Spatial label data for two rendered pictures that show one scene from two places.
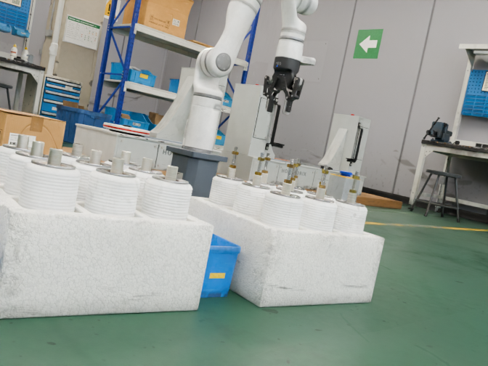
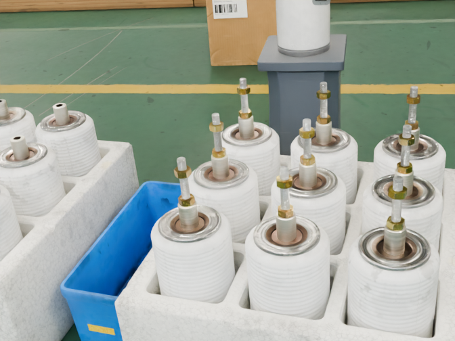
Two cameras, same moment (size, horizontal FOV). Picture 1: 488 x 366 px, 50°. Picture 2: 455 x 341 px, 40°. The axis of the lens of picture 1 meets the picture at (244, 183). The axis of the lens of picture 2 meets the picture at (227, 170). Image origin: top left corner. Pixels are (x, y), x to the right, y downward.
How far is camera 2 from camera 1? 121 cm
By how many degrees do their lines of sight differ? 60
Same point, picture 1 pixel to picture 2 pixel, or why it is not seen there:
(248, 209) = not seen: hidden behind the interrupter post
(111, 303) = not seen: outside the picture
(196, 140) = (281, 34)
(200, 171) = (286, 91)
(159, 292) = not seen: outside the picture
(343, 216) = (351, 280)
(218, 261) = (94, 312)
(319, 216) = (255, 279)
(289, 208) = (164, 260)
